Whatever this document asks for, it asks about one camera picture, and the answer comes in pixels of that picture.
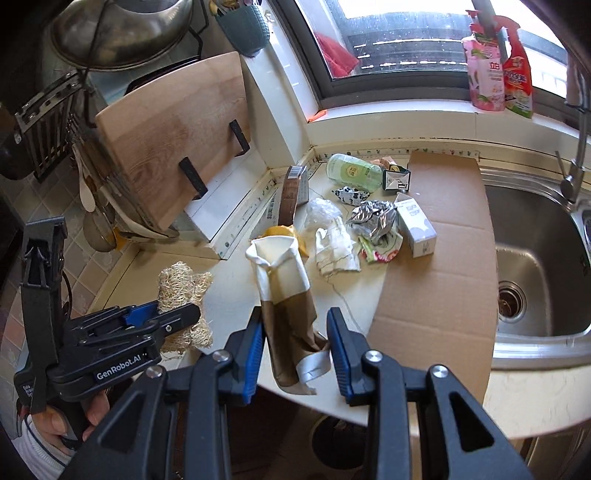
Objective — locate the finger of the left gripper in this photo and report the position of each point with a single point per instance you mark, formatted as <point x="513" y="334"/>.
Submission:
<point x="171" y="322"/>
<point x="110" y="321"/>

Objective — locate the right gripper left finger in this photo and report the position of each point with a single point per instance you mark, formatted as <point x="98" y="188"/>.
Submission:
<point x="227" y="376"/>

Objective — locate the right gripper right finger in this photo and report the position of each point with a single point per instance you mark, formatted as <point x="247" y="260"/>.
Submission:
<point x="368" y="377"/>

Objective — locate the tan loofah sponge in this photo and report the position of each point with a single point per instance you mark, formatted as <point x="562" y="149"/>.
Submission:
<point x="179" y="285"/>

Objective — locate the brown white paper carton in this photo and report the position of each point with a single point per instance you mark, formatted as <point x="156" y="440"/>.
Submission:
<point x="298" y="353"/>

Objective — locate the white paper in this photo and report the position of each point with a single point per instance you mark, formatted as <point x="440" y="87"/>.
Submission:
<point x="335" y="250"/>

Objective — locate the green pink snack wrapper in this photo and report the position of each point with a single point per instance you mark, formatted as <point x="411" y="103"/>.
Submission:
<point x="384" y="251"/>

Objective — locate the small white box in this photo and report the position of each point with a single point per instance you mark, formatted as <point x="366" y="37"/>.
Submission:
<point x="416" y="227"/>

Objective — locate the silver foil bag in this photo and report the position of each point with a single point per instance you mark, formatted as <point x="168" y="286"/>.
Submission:
<point x="372" y="219"/>

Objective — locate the yellow cracker bag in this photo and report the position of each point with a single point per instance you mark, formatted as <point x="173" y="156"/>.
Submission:
<point x="289" y="231"/>

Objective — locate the black white spotted wrapper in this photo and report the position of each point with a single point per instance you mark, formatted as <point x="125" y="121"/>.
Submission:
<point x="350" y="195"/>

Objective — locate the brown white coffee box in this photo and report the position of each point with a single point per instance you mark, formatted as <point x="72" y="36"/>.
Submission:
<point x="292" y="194"/>

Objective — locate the clear plastic bag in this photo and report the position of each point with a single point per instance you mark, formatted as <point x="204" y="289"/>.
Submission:
<point x="320" y="214"/>

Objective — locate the round trash bin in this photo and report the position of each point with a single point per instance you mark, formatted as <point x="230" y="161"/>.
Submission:
<point x="339" y="444"/>

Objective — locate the chrome kitchen faucet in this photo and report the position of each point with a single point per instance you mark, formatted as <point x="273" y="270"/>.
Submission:
<point x="578" y="97"/>

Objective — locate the person left hand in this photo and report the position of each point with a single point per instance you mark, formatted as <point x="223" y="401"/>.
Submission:
<point x="50" y="426"/>

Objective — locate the metal strainer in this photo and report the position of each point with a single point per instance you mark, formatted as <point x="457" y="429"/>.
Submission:
<point x="98" y="231"/>

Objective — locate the flat brown cardboard sheet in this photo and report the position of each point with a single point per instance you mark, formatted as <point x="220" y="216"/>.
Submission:
<point x="442" y="308"/>

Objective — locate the white rice paddle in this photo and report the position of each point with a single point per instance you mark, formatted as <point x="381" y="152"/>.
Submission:
<point x="85" y="194"/>

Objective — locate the wooden cutting board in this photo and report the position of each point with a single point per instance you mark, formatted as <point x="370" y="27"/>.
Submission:
<point x="184" y="114"/>

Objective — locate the green white cigarette box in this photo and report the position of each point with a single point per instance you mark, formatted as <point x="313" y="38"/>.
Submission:
<point x="396" y="179"/>

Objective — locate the green drink bottle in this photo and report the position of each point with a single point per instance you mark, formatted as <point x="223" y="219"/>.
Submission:
<point x="354" y="172"/>

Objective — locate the stainless steel sink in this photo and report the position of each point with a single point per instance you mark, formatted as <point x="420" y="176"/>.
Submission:
<point x="543" y="254"/>

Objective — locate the teal hanging basket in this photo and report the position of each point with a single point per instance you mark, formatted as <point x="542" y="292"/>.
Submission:
<point x="245" y="28"/>

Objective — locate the red spray bottle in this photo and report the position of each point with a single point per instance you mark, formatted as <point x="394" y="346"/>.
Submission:
<point x="517" y="71"/>

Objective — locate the pink refill pouch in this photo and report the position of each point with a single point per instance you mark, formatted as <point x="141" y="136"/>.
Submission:
<point x="484" y="66"/>

